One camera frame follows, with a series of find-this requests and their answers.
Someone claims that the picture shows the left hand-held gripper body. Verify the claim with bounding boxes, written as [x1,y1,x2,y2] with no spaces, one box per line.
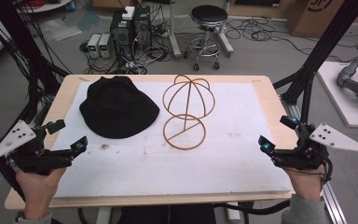
[0,119,75,175]

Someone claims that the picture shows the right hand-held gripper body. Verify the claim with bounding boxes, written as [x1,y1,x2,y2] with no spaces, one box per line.
[271,122,358,184]

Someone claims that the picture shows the person's right hand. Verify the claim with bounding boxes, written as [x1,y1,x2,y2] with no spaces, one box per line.
[281,164,326,202]

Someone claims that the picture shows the person's left hand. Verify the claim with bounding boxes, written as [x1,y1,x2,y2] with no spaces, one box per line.
[15,167,68,219]

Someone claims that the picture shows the white table mat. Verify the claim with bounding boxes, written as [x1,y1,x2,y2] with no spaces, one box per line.
[50,79,294,199]

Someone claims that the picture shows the white floor board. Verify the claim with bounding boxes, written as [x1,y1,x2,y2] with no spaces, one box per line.
[316,60,358,131]

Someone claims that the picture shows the black bucket hat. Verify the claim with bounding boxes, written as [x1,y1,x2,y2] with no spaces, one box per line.
[78,75,161,140]

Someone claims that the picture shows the white power strip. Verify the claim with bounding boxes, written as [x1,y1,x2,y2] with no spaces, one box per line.
[226,201,242,224]

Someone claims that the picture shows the grey bench power supply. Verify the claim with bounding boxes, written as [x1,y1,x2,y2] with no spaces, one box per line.
[98,33,113,59]
[87,33,103,59]

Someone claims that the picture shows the clear plastic sheet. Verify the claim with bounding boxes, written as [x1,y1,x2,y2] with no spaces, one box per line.
[39,18,84,42]

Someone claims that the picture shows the cardboard box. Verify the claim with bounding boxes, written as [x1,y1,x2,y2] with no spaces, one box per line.
[284,0,358,38]

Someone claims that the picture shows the black computer tower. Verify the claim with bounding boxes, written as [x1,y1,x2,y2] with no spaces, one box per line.
[132,5,153,49]
[109,11,135,61]

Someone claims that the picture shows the round white table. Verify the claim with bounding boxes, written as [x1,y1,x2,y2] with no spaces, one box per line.
[16,0,73,14]

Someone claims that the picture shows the white box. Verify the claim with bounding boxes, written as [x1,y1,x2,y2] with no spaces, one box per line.
[121,6,136,21]

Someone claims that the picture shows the black round stool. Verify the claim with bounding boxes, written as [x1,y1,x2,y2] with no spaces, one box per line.
[184,4,229,72]

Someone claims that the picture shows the thick black cable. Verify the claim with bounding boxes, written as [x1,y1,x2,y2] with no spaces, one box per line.
[213,199,293,217]

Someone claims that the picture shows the black metal frame post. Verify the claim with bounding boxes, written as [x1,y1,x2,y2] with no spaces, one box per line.
[272,0,358,125]
[0,0,73,132]

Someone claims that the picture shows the tangle of black floor cables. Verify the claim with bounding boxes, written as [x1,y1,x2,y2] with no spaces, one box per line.
[226,18,358,64]

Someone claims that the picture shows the copper wire hat stand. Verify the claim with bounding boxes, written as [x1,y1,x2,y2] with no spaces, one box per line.
[161,74,216,151]

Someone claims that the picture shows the tangle of computer cables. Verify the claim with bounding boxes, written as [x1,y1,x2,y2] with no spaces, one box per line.
[79,29,172,76]

